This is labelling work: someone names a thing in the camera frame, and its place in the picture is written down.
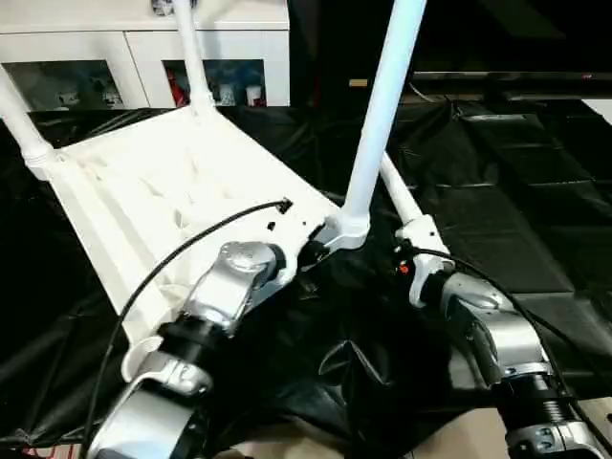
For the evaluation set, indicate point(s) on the white plastic table leg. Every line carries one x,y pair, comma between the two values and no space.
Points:
399,186
378,119
191,57
21,124

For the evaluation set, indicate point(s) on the black mat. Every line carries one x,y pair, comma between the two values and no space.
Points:
502,215

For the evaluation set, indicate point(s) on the grey metal bar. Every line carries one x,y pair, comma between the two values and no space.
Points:
502,76

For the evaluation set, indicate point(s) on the red bottle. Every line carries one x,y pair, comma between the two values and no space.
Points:
178,91

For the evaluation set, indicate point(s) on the white cabinet with glass doors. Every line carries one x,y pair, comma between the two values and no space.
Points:
143,43

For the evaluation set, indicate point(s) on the large black case yellow label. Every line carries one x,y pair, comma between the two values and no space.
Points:
334,48

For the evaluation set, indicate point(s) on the white flat panel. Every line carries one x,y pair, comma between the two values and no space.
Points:
597,114

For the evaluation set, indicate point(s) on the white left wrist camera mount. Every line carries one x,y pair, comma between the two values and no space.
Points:
287,232

